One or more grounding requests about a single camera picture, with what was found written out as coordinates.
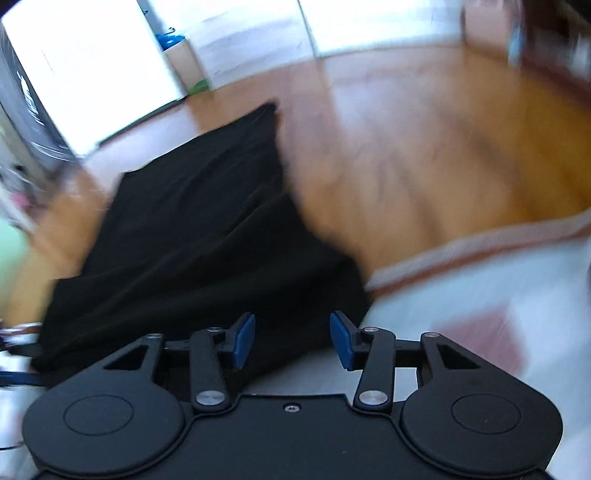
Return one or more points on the dark wooden shelf unit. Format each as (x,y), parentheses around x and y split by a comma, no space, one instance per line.
(554,41)

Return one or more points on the small green object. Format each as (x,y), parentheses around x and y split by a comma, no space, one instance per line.
(199,85)

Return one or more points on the pale green furniture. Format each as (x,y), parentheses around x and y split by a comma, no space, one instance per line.
(11,267)

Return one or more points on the white wardrobe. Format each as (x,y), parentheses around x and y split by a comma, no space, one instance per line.
(92,69)

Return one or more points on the white drawer cabinet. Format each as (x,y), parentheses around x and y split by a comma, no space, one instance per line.
(369,23)

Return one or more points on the black garment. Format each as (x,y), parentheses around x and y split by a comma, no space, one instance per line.
(194,230)

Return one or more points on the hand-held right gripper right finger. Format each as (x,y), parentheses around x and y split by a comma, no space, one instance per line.
(341,344)

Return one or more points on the striped rug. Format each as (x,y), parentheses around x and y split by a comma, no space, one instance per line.
(461,295)

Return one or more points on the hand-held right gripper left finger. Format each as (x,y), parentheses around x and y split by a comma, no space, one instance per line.
(244,341)

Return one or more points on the cardboard box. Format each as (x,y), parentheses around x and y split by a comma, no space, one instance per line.
(184,60)

